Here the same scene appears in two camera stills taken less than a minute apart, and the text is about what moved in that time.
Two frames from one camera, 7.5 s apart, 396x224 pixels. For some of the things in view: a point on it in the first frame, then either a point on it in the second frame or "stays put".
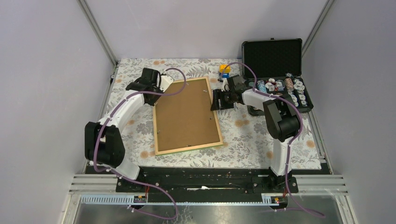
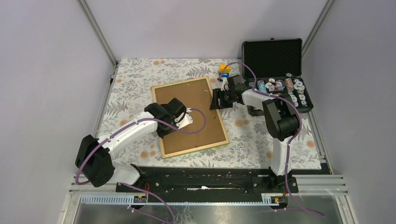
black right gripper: [217, 94] stays put
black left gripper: [152, 101] to [162, 133]
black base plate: [208, 182] stays put
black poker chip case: [273, 66] stays put
